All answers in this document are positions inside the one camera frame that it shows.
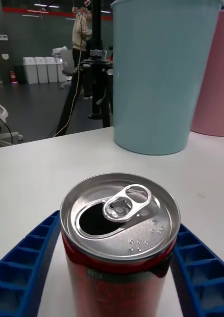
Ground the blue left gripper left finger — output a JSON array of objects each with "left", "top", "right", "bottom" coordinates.
[{"left": 0, "top": 210, "right": 62, "bottom": 317}]

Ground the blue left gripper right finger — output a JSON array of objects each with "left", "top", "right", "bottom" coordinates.
[{"left": 169, "top": 223, "right": 224, "bottom": 317}]

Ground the red drink can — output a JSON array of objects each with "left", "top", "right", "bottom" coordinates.
[{"left": 59, "top": 172, "right": 181, "bottom": 317}]

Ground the white office chair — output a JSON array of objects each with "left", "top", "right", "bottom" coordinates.
[{"left": 0, "top": 86, "right": 25, "bottom": 149}]

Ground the pink plastic bin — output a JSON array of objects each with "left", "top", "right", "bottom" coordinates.
[{"left": 190, "top": 8, "right": 224, "bottom": 137}]

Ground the pale blue plastic bin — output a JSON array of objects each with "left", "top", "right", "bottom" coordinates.
[{"left": 110, "top": 0, "right": 223, "bottom": 156}]

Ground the white lidded waste bin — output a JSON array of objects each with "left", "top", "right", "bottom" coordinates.
[
  {"left": 23, "top": 57, "right": 39, "bottom": 84},
  {"left": 34, "top": 56, "right": 49, "bottom": 84},
  {"left": 55, "top": 57, "right": 67, "bottom": 82},
  {"left": 45, "top": 56, "right": 58, "bottom": 83}
]

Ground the grey office chair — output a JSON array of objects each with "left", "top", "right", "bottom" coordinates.
[{"left": 60, "top": 49, "right": 75, "bottom": 89}]

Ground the person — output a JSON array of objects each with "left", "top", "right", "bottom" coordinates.
[{"left": 71, "top": 6, "right": 93, "bottom": 100}]

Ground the black tripod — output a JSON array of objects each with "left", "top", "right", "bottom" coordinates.
[{"left": 49, "top": 0, "right": 115, "bottom": 137}]

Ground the cream hanging cable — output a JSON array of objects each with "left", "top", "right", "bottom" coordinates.
[{"left": 55, "top": 9, "right": 84, "bottom": 137}]

